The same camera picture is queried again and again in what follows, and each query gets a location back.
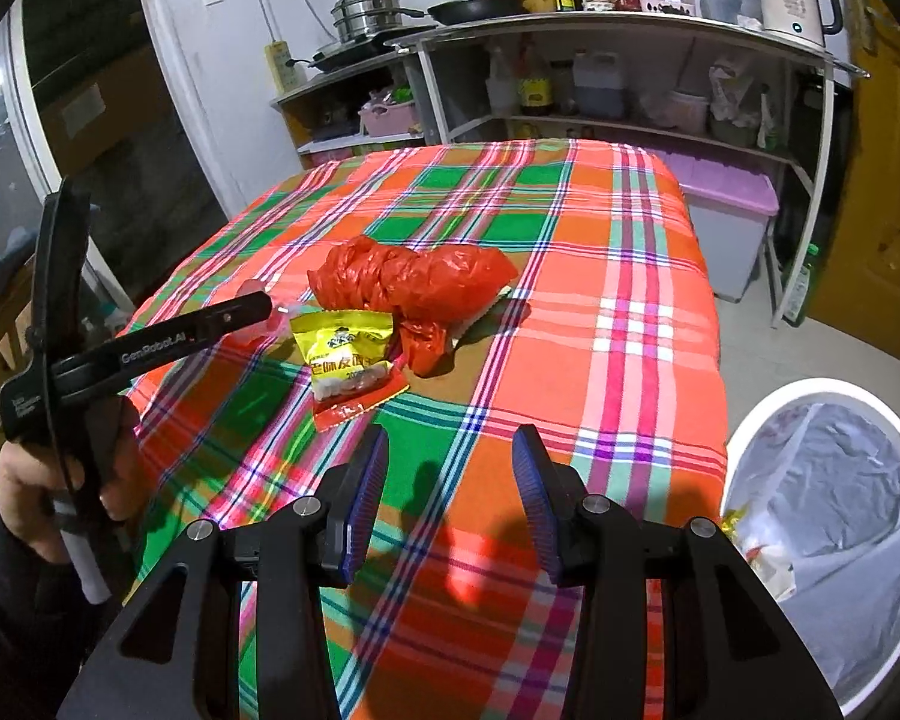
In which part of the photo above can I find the induction cooktop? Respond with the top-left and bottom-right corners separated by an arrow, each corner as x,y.
289,26 -> 440,74

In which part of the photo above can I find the yellowed power strip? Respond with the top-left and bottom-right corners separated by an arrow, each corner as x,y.
265,39 -> 301,95

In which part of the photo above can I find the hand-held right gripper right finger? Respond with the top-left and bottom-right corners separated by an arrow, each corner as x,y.
511,424 -> 845,720

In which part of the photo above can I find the red plastic bag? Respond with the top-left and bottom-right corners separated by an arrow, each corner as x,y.
307,235 -> 518,378

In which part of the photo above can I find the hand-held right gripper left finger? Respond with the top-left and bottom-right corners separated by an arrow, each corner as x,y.
56,422 -> 391,720

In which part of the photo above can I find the white open cabinet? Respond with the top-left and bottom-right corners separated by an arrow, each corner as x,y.
274,64 -> 428,170

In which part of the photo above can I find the pink plastic basket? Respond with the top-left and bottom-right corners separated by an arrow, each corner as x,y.
358,101 -> 421,137

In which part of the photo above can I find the brown labelled sauce bottle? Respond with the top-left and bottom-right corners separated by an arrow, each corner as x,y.
517,45 -> 554,117

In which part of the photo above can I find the yellow snack packet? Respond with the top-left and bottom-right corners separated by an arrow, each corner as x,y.
290,307 -> 395,400

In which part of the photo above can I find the plaid tablecloth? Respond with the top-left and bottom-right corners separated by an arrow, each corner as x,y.
116,139 -> 728,720

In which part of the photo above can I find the purple lidded storage box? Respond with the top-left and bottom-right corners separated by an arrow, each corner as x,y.
664,150 -> 781,305

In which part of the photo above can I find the yellow wooden door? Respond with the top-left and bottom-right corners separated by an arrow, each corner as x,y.
806,0 -> 900,383

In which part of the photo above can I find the orange red flat wrapper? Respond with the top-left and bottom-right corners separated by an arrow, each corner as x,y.
313,367 -> 411,432

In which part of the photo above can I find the translucent plastic jug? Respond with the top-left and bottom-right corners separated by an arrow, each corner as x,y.
570,51 -> 627,119

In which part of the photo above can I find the crumpled plastic bag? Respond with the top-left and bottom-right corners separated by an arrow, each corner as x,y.
709,64 -> 767,147

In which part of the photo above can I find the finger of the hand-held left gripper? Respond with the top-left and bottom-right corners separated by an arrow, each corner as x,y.
191,294 -> 275,344

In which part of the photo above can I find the green glass bottle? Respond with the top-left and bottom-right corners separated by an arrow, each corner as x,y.
784,244 -> 822,327

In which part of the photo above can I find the steel steamer pot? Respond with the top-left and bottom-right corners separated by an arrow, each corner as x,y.
331,0 -> 425,42

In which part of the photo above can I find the person's left forearm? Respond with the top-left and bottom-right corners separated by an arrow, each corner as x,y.
0,495 -> 125,720

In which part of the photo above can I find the person's left hand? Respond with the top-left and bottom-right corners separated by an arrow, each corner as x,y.
0,397 -> 143,565

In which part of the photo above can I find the steel shelf unit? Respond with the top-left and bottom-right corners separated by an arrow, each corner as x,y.
386,11 -> 871,327

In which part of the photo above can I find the black frying pan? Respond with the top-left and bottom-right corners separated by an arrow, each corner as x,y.
426,0 -> 530,25

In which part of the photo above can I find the white trash bin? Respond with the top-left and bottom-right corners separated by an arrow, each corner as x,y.
720,379 -> 900,713

